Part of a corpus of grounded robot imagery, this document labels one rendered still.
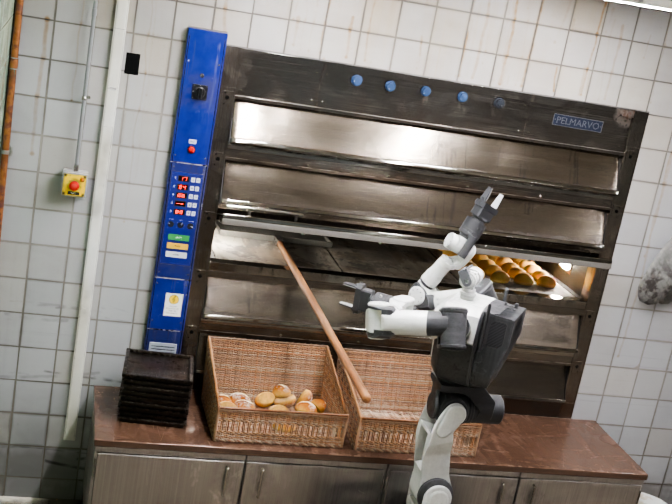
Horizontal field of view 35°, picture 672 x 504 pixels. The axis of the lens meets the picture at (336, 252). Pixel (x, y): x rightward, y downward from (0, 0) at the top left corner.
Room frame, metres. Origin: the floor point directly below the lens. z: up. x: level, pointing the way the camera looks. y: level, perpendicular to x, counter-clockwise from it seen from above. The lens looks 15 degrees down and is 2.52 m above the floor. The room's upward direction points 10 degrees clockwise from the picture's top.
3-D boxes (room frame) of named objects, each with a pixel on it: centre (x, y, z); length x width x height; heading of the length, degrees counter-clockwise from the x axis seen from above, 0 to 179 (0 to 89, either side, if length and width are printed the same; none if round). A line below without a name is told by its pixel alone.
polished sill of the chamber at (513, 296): (4.71, -0.33, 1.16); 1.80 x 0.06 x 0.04; 105
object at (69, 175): (4.25, 1.10, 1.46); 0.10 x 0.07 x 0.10; 105
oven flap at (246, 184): (4.69, -0.34, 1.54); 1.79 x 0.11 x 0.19; 105
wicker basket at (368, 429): (4.43, -0.42, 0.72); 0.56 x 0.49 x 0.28; 107
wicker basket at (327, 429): (4.28, 0.15, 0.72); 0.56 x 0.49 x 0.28; 107
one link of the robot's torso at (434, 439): (3.83, -0.53, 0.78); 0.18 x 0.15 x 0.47; 15
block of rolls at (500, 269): (5.26, -0.79, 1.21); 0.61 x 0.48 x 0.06; 15
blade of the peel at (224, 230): (5.14, 0.34, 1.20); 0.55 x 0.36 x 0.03; 105
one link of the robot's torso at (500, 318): (3.82, -0.57, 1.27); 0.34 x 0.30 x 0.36; 160
